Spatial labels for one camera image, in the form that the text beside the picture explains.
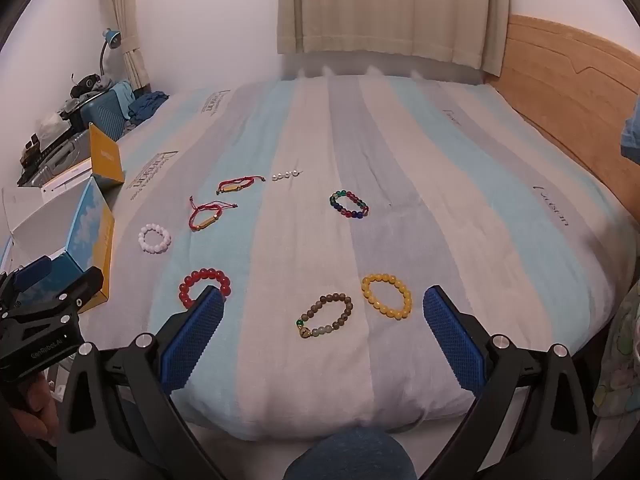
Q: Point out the blue suitcase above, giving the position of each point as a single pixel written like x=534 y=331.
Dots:
x=107 y=115

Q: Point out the cartoon printed cloth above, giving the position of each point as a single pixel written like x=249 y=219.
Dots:
x=620 y=360

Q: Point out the blue desk lamp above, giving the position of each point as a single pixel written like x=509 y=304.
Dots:
x=112 y=37

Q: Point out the white cardboard box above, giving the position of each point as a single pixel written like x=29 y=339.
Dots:
x=70 y=177

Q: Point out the beige window curtain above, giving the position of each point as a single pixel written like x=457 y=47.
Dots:
x=390 y=5

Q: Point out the beige side curtain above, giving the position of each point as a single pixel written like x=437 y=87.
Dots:
x=125 y=20

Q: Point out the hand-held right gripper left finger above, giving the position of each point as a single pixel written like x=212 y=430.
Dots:
x=197 y=332

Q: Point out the wooden headboard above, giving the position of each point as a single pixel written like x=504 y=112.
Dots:
x=565 y=90

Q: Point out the striped blanket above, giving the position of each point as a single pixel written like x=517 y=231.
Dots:
x=320 y=135

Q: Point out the light blue cloth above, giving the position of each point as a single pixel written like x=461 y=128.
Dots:
x=124 y=97

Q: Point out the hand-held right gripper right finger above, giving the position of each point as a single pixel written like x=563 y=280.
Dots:
x=452 y=337

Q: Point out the person's leg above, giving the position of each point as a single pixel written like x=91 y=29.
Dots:
x=350 y=457

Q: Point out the black headphones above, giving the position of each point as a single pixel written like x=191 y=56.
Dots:
x=85 y=85

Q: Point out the yellow cardboard lid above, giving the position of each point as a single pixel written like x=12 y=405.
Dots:
x=106 y=157

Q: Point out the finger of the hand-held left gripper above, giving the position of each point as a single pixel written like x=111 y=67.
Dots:
x=32 y=270
x=85 y=282

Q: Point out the person's left hand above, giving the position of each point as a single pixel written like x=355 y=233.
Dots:
x=41 y=410

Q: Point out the dark blue clothes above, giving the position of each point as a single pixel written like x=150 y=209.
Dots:
x=147 y=105

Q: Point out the grey hard case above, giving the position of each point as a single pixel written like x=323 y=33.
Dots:
x=50 y=157

